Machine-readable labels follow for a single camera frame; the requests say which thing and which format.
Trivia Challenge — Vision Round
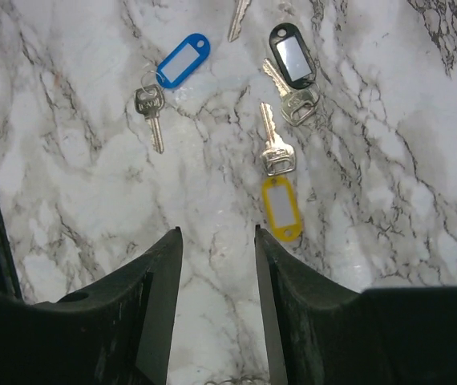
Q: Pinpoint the large metal keyring disc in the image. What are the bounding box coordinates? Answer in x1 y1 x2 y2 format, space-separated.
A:
204 375 269 385

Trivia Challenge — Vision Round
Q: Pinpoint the black key tag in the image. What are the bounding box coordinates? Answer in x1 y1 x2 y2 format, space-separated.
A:
269 22 316 90

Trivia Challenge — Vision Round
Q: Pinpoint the silver key on black tag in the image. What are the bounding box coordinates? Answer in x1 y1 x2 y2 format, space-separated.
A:
262 58 319 127

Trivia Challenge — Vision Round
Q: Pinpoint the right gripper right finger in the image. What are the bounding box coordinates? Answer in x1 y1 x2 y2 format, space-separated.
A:
255 228 457 384

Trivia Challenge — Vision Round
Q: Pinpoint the yellow key tag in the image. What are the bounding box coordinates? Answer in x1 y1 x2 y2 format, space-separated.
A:
261 175 302 242

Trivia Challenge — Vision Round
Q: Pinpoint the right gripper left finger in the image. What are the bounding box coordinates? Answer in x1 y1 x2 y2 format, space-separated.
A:
0 229 183 384

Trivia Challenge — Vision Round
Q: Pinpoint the blue key tag near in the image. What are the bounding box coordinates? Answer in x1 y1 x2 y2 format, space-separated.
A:
156 33 211 89

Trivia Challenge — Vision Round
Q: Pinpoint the silver key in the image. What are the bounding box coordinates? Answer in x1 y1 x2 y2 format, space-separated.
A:
134 70 165 154
262 58 319 127
260 102 296 176

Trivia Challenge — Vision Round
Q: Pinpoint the silver key on blue tag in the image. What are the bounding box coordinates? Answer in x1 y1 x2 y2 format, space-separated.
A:
134 70 165 154

